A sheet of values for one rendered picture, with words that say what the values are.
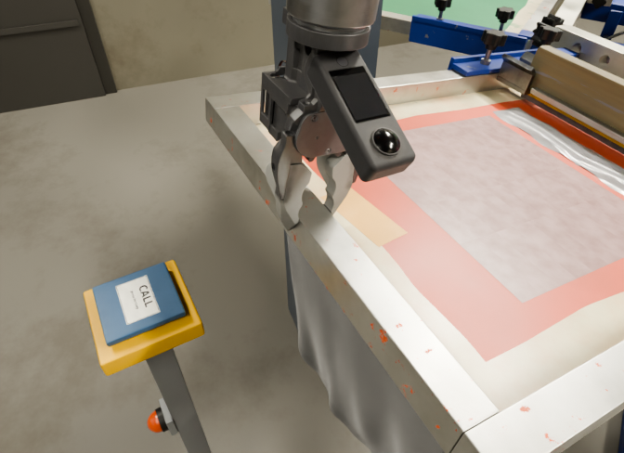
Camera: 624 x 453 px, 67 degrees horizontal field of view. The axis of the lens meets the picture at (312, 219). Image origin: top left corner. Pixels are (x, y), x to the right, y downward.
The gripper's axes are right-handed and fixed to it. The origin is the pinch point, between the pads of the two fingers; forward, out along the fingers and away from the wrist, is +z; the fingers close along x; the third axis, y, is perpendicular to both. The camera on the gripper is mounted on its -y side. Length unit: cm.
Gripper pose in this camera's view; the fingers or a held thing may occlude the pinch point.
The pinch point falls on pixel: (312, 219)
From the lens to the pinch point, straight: 50.6
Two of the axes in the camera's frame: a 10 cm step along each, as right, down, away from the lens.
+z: -1.2, 7.7, 6.3
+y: -4.8, -6.0, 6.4
